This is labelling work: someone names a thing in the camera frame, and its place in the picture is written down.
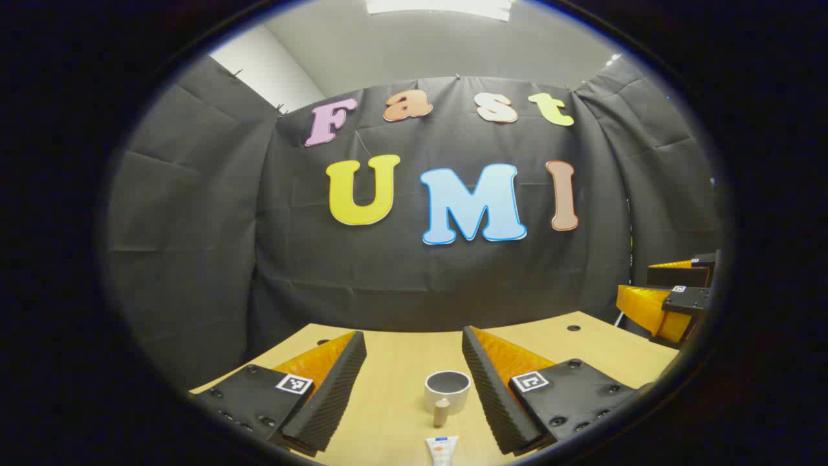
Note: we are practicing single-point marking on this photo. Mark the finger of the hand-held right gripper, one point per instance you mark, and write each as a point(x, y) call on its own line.
point(679, 277)
point(689, 299)

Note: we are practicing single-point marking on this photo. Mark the white toothpaste tube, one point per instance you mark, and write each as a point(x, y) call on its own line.
point(442, 450)

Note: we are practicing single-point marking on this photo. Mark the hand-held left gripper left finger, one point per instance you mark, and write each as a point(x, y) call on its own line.
point(330, 395)

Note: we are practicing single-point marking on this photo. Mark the black backdrop cloth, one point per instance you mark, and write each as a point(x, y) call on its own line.
point(388, 278)

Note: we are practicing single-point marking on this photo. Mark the ceiling light panel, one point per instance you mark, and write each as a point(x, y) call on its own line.
point(440, 8)

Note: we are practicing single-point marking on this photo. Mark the wooden desktop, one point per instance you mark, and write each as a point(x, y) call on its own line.
point(401, 362)

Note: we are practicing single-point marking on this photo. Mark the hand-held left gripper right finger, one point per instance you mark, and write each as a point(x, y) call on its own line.
point(488, 388)

